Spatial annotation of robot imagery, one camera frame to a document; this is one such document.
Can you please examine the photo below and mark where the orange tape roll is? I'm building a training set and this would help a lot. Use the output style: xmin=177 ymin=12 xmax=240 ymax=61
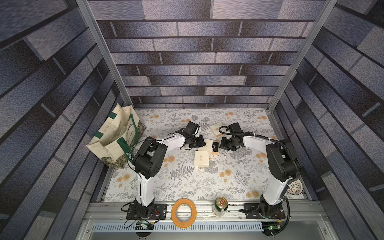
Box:
xmin=171 ymin=198 xmax=197 ymax=229

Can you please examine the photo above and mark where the cream drawer jewelry box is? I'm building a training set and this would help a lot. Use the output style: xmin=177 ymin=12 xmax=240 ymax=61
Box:
xmin=194 ymin=151 xmax=210 ymax=168

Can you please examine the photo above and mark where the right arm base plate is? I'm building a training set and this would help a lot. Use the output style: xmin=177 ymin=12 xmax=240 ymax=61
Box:
xmin=244 ymin=203 xmax=286 ymax=220

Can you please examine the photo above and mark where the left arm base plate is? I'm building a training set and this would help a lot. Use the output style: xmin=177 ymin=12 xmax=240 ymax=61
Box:
xmin=126 ymin=204 xmax=168 ymax=220

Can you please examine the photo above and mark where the perforated metal cable tray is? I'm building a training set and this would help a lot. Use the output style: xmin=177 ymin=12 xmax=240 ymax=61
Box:
xmin=92 ymin=222 xmax=264 ymax=233

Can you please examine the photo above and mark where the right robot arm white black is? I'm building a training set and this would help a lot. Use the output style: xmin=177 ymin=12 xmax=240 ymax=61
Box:
xmin=219 ymin=123 xmax=301 ymax=217

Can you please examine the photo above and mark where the black corrugated cable conduit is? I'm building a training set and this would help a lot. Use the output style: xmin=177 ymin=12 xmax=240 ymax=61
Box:
xmin=218 ymin=125 xmax=301 ymax=235

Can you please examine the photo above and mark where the green drink can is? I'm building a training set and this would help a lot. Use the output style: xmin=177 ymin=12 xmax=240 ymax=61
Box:
xmin=213 ymin=197 xmax=229 ymax=217

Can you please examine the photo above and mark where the cream green tote bag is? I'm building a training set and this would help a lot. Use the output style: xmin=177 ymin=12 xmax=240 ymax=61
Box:
xmin=87 ymin=104 xmax=146 ymax=169

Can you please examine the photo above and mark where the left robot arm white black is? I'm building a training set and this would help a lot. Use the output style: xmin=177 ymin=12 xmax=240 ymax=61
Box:
xmin=133 ymin=122 xmax=206 ymax=213

